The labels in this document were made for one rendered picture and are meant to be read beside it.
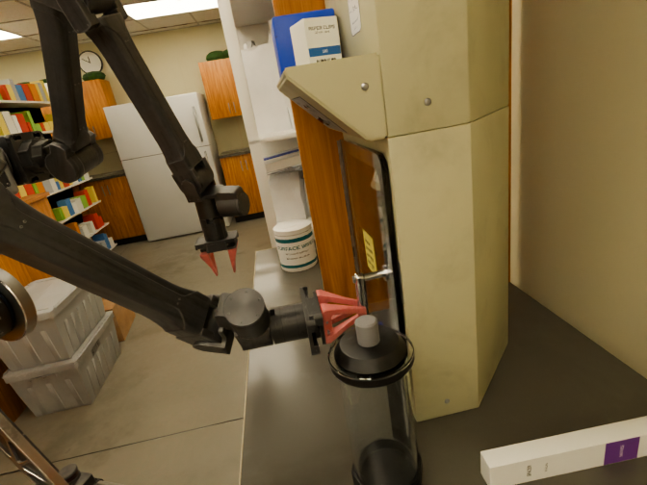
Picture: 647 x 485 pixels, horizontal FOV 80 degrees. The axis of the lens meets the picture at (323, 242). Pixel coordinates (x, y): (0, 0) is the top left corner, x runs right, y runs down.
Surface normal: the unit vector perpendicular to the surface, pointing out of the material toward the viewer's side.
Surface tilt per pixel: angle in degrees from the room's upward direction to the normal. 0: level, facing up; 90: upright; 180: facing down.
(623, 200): 90
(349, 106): 90
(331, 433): 0
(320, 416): 0
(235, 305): 39
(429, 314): 90
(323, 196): 90
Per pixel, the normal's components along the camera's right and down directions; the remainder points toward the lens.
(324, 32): 0.42, 0.25
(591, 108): -0.98, 0.20
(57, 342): 0.15, 0.41
